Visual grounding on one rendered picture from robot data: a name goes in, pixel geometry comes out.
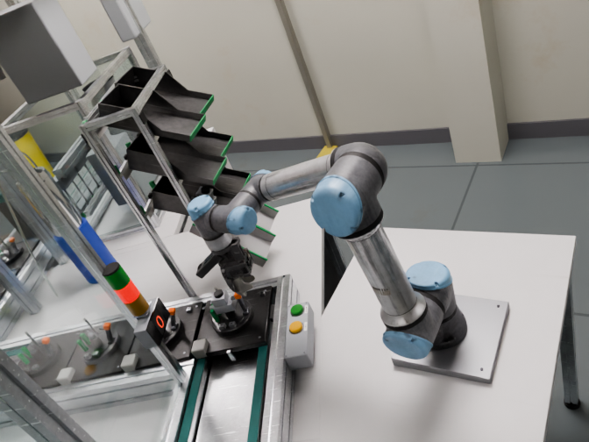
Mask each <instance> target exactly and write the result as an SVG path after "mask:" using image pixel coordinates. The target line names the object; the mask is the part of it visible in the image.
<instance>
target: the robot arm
mask: <svg viewBox="0 0 589 442"><path fill-rule="evenodd" d="M386 178H387V161H386V159H385V157H384V155H383V154H382V152H381V151H380V150H379V149H378V148H377V147H375V146H373V145H371V144H368V143H365V142H354V143H350V144H346V145H343V146H339V147H336V148H335V149H333V150H332V152H331V154H328V155H325V156H323V157H319V158H316V159H313V160H309V161H305V162H303V163H300V164H297V165H294V166H291V167H288V168H283V169H281V170H277V171H274V172H270V171H268V170H264V169H263V170H260V171H258V172H257V173H256V174H255V175H253V176H252V177H251V179H250V180H249V182H248V183H246V185H245V186H244V187H243V188H242V189H241V190H240V191H239V192H238V194H237V195H236V196H235V197H234V198H233V199H232V200H231V202H230V203H229V204H228V205H220V204H214V201H213V200H212V198H211V197H210V196H207V195H203V196H198V197H197V198H195V199H193V200H192V201H191V202H190V203H189V204H188V207H187V210H188V214H189V216H190V217H191V220H192V221H193V222H194V224H195V226H196V228H197V230H198V231H199V232H200V234H201V235H202V238H203V240H204V242H205V243H206V245H207V247H208V248H209V250H210V251H211V254H210V255H209V256H208V257H207V258H206V259H205V260H204V261H203V262H202V263H201V264H199V266H198V268H197V272H196V274H195V275H196V276H198V277H199V278H201V279H202V278H203V277H204V276H205V275H206V274H207V273H208V272H209V271H210V270H211V269H212V268H213V267H214V266H215V265H216V264H217V263H218V262H219V266H220V270H221V273H222V276H223V278H224V279H225V281H226V283H227V285H228V287H229V288H230V289H231V290H232V291H233V292H236V293H237V294H239V295H241V296H247V293H246V291H248V290H250V289H252V288H253V285H252V284H251V283H250V282H253V281H254V280H255V277H254V276H253V275H252V274H251V273H252V264H253V261H254V259H253V257H252V256H251V254H250V252H249V250H248V248H244V249H243V248H242V246H241V245H240V238H239V237H235V238H233V237H232V236H231V234H234V235H241V234H244V235H246V234H250V233H252V232H253V231H254V230H255V228H256V224H257V223H258V217H257V213H258V212H259V210H260V209H261V208H262V207H263V205H264V204H265V203H267V202H271V201H274V200H278V199H281V198H285V197H289V196H295V195H299V194H302V193H306V192H310V191H313V190H314V193H313V194H312V197H311V199H310V210H311V214H312V216H313V219H314V220H315V221H316V223H317V224H318V225H319V226H320V228H324V229H325V230H326V232H327V233H328V234H330V235H332V236H336V237H338V238H339V239H343V240H346V241H347V243H348V245H349V247H350V249H351V250H352V252H353V254H354V256H355V258H356V260H357V261H358V264H359V265H360V267H361V269H362V271H363V273H364V274H365V277H366V279H367V280H368V282H369V284H370V285H371V287H372V289H373V292H374V294H375V295H376V297H377V298H378V300H379V302H380V305H381V308H380V318H381V320H382V321H383V323H384V325H385V327H386V331H385V332H383V337H382V341H383V343H384V345H385V346H386V347H387V348H388V349H389V350H390V351H392V352H393V353H396V354H398V355H400V356H401V357H404V358H408V359H412V360H420V359H423V358H425V357H426V356H428V354H429V351H430V349H434V350H443V349H448V348H451V347H453V346H456V345H457V344H458V343H460V342H461V341H462V340H463V339H464V337H465V334H466V333H467V323H466V319H465V315H464V313H463V312H462V311H461V310H460V309H459V307H458V306H457V303H456V297H455V293H454V288H453V283H452V281H453V279H452V276H451V272H450V270H449V269H448V268H447V267H446V266H445V265H444V264H442V263H440V262H437V261H433V260H426V261H421V262H419V263H415V264H414V265H412V266H411V267H410V268H409V269H408V270H407V272H406V274H405V272H404V270H403V268H402V266H401V263H400V261H399V259H398V257H397V255H396V253H395V251H394V249H393V247H392V245H391V243H390V241H389V239H388V237H387V234H386V232H385V230H384V228H383V226H382V224H381V222H382V220H383V217H384V212H383V210H382V209H381V206H380V203H379V201H378V199H377V195H378V194H379V192H380V190H381V188H382V187H383V185H384V183H385V181H386Z"/></svg>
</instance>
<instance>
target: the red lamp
mask: <svg viewBox="0 0 589 442"><path fill-rule="evenodd" d="M114 291H115V292H116V294H117V295H118V297H119V298H120V299H121V301H122V302H123V303H132V302H133V301H135V300H136V299H137V298H138V296H139V293H140V292H139V290H138V288H137V287H136V286H135V284H134V283H133V281H132V280H131V278H130V282H129V283H128V285H127V286H126V287H124V288H123V289H120V290H114Z"/></svg>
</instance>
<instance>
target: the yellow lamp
mask: <svg viewBox="0 0 589 442"><path fill-rule="evenodd" d="M124 305H125V306H126V307H127V309H128V310H129V311H130V313H131V314H132V315H133V316H134V317H138V316H141V315H143V314H144V313H145V312H146V311H147V310H148V308H149V303H148V302H147V301H146V299H145V298H144V297H143V296H142V294H141V293H139V296H138V298H137V299H136V300H135V301H133V302H132V303H125V304H124Z"/></svg>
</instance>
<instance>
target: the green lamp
mask: <svg viewBox="0 0 589 442"><path fill-rule="evenodd" d="M104 279H105V280H106V281H107V283H109V285H110V286H111V287H112V288H113V290H120V289H123V288H124V287H126V286H127V285H128V283H129V282H130V277H129V276H128V274H127V273H126V272H125V271H124V269H123V268H122V267H121V265H120V267H119V269H118V271H116V273H115V274H112V275H110V276H104Z"/></svg>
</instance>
